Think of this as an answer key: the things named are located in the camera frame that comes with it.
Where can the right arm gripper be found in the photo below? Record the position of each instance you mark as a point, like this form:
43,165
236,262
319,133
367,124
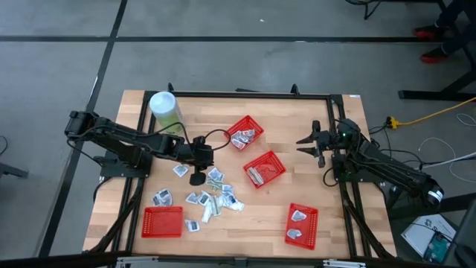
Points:
325,143

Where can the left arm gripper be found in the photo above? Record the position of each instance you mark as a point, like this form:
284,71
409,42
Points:
201,156

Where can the red plastic slotted basket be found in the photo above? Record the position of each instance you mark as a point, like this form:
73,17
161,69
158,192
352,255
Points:
162,222
271,167
311,223
241,124

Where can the green striped white packet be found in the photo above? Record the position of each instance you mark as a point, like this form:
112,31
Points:
214,185
214,206
259,174
252,179

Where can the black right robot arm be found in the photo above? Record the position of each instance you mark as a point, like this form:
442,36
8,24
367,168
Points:
390,167

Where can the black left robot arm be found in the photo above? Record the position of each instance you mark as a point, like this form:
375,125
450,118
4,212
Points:
122,139

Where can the green white wipes canister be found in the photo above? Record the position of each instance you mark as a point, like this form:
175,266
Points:
165,109

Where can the long plain white packet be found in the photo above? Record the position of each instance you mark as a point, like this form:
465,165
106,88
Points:
206,214

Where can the white paper booklet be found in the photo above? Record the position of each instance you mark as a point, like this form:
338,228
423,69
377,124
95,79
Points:
420,234

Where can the black chair base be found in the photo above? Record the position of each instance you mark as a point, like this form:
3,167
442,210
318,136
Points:
367,11

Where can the person's foot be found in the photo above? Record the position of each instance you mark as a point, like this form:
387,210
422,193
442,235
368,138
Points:
433,56
425,32

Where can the black floor beam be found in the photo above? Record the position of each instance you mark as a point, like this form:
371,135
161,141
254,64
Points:
457,203

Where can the teal circuit board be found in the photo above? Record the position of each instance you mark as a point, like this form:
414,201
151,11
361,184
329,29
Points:
437,249

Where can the person's leg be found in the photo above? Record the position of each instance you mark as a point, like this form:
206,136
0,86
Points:
459,40
450,13

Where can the black chair leg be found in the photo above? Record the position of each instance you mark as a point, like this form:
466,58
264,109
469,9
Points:
11,171

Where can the black camera crossbar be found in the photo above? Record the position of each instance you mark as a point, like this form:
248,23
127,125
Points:
186,259

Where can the silver aluminium bracket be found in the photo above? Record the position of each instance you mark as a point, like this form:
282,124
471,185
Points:
344,264
137,262

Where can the black desk frame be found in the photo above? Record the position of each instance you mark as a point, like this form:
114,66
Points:
427,95

